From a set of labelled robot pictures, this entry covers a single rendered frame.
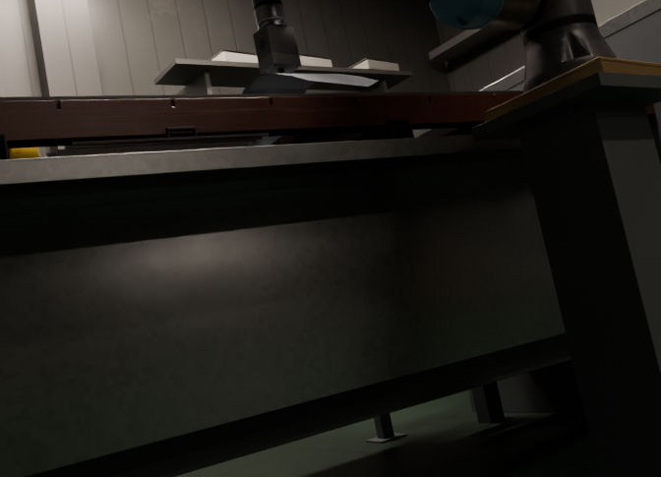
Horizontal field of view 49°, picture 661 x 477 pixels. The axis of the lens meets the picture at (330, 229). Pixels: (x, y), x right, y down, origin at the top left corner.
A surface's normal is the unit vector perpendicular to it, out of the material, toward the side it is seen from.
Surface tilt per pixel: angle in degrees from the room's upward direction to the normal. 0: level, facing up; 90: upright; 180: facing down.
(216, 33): 90
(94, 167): 90
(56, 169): 90
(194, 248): 90
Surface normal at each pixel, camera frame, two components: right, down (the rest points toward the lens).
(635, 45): -0.85, 0.11
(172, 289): 0.49, -0.20
